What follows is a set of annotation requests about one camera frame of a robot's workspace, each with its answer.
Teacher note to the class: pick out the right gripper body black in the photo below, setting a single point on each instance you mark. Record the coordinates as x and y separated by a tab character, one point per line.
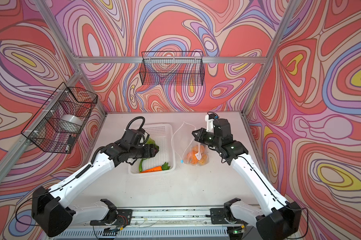
209	139

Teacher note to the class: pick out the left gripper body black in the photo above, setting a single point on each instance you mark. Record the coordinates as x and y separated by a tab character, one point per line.
141	152

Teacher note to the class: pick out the clear zip top bag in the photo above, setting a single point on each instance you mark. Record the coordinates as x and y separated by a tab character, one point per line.
182	141

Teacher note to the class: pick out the green toy lettuce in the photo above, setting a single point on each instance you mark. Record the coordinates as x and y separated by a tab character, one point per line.
151	141

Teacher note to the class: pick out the orange toy pumpkin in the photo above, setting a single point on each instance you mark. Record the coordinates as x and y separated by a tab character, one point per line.
196	156

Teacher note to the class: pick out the white plastic perforated basket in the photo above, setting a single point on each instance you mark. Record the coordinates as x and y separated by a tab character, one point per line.
162	134

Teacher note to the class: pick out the orange toy carrot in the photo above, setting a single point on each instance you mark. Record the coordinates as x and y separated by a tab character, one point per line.
156	169

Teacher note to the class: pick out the green toy pepper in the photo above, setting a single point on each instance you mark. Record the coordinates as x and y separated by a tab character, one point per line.
141	165

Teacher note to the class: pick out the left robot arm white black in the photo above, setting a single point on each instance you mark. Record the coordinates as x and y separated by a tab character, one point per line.
52	208

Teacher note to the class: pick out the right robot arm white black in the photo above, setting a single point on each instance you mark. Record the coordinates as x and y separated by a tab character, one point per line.
275	218

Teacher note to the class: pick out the small black device in basket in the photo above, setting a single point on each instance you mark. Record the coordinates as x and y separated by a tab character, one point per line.
70	141

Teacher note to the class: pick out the white roll in basket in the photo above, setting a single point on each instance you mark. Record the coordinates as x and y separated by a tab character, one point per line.
70	124

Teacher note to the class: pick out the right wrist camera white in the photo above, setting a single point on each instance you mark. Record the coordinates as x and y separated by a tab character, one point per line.
209	118

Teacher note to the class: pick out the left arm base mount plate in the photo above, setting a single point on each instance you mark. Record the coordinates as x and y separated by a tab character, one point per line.
119	218

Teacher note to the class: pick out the black wire basket back wall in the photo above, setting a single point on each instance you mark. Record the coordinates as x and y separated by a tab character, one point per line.
172	68

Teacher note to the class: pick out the black wire basket wall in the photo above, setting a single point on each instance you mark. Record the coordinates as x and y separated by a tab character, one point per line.
172	68
45	133

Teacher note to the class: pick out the black wire basket left wall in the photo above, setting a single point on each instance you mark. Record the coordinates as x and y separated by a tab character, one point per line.
45	133

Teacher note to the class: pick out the aluminium front rail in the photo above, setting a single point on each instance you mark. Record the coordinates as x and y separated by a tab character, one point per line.
156	223

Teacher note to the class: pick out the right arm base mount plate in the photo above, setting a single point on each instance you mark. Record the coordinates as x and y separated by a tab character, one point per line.
222	215

